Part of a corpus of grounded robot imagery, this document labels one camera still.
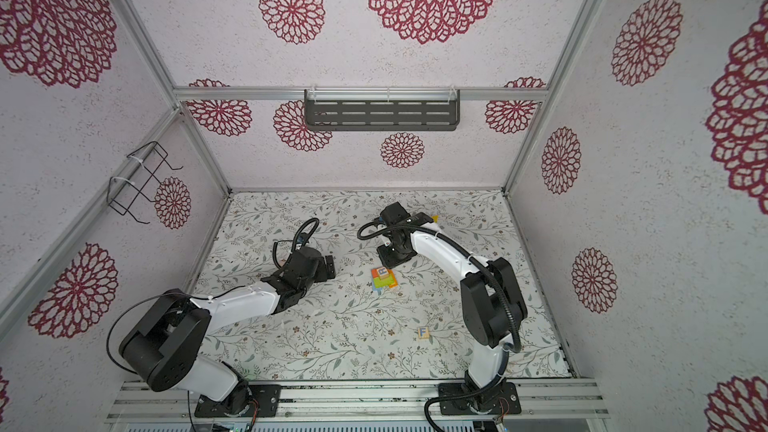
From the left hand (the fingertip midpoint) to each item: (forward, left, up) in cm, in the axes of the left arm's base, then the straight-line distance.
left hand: (319, 264), depth 93 cm
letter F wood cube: (-20, -31, -4) cm, 37 cm away
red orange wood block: (-1, -17, -4) cm, 18 cm away
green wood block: (-5, -20, -3) cm, 21 cm away
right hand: (0, -22, +5) cm, 22 cm away
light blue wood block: (-6, -18, -5) cm, 19 cm away
